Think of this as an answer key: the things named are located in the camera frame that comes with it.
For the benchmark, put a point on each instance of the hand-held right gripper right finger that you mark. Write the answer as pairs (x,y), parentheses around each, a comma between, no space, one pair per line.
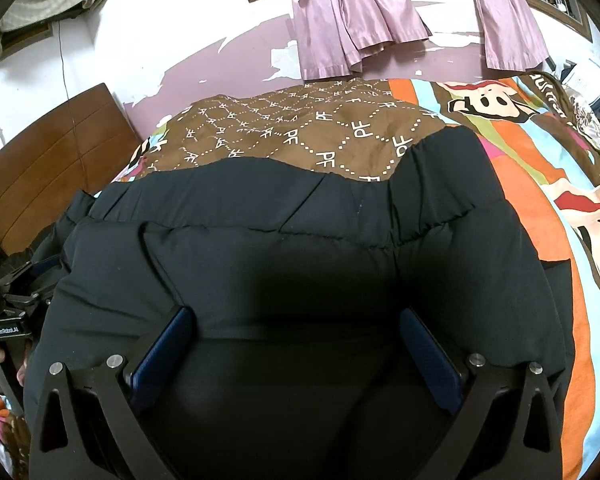
(430,360)

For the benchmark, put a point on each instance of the grey draped cloth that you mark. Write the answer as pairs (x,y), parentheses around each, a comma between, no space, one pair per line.
(45,0)

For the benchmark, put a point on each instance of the narrow pink curtain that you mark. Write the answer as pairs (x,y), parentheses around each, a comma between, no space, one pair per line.
(510,20)

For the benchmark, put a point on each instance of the wooden headboard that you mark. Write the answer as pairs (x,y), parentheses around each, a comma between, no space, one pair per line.
(55,150)

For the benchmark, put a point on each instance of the printed blanket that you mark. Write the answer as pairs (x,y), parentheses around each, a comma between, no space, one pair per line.
(305,125)

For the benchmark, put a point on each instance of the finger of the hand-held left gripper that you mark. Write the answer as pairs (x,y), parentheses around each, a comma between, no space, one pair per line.
(42,266)
(30,301)

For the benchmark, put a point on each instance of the white box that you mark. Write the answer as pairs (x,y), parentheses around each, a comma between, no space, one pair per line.
(587,76)

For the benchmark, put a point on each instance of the floral patterned cloth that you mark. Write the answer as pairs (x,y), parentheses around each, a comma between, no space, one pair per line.
(592,120)

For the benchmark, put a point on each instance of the black padded jacket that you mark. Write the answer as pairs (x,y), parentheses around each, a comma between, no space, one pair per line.
(305,270)

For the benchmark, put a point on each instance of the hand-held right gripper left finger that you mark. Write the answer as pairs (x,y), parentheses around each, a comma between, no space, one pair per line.
(162,355)

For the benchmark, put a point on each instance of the wide pink curtain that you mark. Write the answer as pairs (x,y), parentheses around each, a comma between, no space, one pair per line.
(350,15)

